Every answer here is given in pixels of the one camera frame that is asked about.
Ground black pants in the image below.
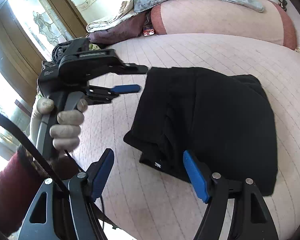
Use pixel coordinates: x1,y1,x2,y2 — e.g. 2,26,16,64
124,67,278,196

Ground maroon sleeved left forearm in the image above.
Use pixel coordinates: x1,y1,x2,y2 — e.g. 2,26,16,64
0,144,79,237

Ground gloved left hand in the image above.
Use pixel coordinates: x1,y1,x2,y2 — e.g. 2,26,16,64
28,97,89,158

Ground dark grey folded cloth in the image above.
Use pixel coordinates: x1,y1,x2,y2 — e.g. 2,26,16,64
51,40,73,64

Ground green patterned folded blanket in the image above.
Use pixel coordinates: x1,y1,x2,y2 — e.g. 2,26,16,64
89,43,100,50

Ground red patterned small packet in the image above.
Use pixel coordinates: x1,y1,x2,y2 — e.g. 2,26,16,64
142,24,155,36

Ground cream folded cloth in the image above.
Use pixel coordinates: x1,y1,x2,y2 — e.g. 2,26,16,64
86,0,137,33

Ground wooden framed window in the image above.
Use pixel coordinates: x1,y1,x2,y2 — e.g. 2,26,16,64
0,0,86,105

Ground pink bolster pillow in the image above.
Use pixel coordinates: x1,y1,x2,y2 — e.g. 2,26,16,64
151,0,297,50

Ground black cable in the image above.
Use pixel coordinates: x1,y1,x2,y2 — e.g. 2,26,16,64
0,108,121,240

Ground small dark wall object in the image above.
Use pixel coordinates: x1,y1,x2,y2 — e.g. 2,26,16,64
278,0,288,11

